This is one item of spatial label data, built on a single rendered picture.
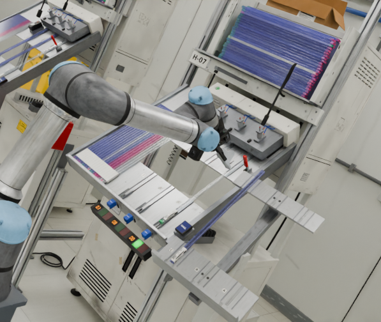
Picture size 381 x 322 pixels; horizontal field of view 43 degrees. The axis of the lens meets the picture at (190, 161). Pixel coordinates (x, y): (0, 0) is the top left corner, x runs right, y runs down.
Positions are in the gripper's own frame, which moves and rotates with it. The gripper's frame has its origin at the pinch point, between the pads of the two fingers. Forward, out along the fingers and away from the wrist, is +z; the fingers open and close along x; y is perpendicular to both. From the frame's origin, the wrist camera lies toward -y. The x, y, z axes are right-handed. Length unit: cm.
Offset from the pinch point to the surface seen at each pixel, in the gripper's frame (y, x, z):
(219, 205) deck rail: -10.1, -10.0, 8.6
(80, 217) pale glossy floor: -38, 133, 122
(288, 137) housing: 32.2, -8.0, 11.0
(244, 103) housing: 36.3, 19.7, 9.9
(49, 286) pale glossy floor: -79, 61, 66
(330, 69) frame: 57, -11, -8
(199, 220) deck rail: -20.4, -10.0, 6.3
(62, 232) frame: -57, 61, 42
